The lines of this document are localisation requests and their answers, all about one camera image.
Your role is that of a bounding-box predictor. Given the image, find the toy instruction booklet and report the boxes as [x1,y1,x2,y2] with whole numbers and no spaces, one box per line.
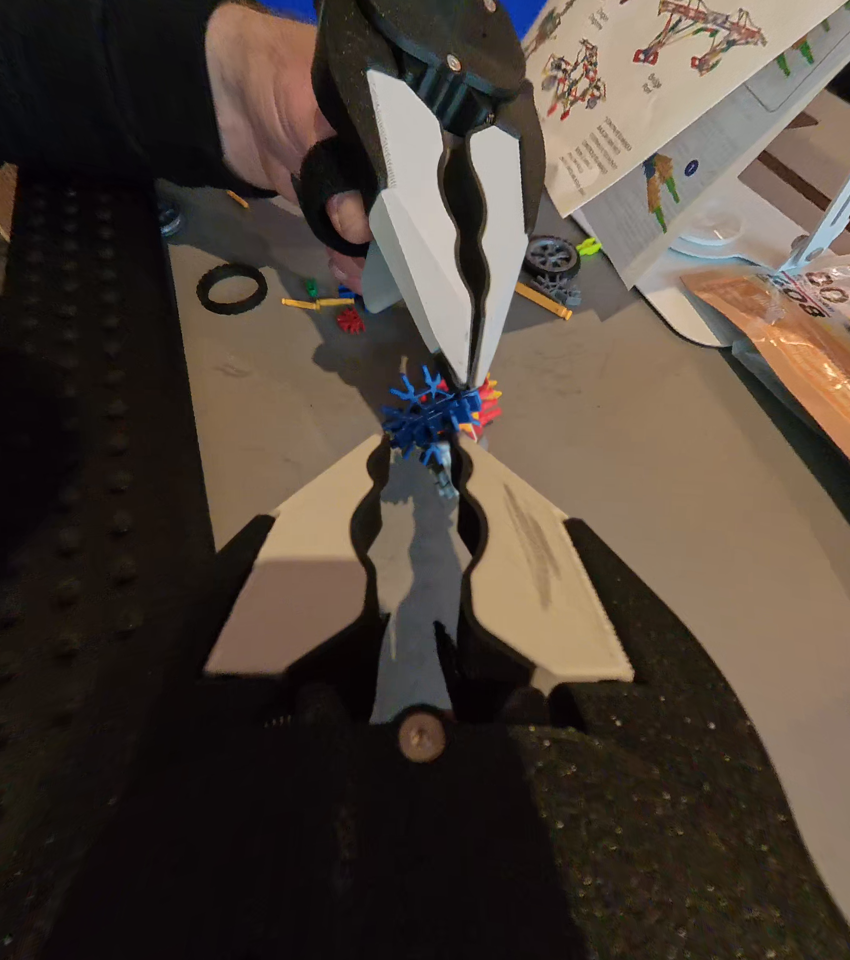
[522,0,850,290]

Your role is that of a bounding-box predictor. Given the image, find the long yellow toy rod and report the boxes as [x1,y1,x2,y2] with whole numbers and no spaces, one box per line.
[515,281,573,321]

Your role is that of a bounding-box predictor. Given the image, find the grey toy wheel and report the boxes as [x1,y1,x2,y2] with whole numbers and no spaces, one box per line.
[524,234,582,280]

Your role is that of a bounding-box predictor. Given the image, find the grey snowflake toy connector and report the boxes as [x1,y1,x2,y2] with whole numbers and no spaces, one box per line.
[533,273,583,307]

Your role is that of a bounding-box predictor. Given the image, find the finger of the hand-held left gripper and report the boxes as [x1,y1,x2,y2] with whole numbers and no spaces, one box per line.
[366,69,483,384]
[466,123,529,376]

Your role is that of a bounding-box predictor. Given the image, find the person's left hand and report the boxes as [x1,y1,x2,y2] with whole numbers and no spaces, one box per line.
[203,3,377,282]

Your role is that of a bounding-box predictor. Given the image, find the blue plastic bin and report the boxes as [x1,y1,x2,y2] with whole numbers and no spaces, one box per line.
[260,0,568,40]

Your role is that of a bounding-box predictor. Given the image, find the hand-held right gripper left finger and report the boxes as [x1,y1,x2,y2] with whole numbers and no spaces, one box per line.
[203,433,393,724]

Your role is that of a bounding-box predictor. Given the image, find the printed toy set bag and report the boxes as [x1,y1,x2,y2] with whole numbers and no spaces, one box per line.
[680,251,850,519]

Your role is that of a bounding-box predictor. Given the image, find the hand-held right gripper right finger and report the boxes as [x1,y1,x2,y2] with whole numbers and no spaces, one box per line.
[455,437,636,724]

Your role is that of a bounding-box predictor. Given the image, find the black toy tire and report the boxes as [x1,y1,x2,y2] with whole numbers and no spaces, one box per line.
[196,262,268,316]

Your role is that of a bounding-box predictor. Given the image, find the black perforated board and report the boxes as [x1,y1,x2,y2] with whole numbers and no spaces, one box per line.
[0,172,216,901]

